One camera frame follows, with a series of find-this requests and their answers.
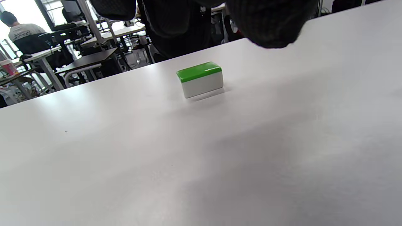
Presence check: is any person's left hand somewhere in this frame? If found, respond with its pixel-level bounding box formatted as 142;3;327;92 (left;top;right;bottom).
90;0;319;49

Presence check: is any green white mahjong tile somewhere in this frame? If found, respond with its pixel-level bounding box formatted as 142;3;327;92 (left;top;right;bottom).
176;61;224;99

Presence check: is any black mesh office chair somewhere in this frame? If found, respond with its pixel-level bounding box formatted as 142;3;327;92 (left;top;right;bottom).
137;2;226;63

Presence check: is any dark desk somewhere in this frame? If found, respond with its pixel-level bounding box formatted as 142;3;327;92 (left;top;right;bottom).
55;48;119;76

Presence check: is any light desk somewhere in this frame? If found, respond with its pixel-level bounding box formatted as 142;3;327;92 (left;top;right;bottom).
22;46;66;91

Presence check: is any pink cup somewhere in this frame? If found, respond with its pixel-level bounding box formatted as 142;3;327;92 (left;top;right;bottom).
0;59;18;77

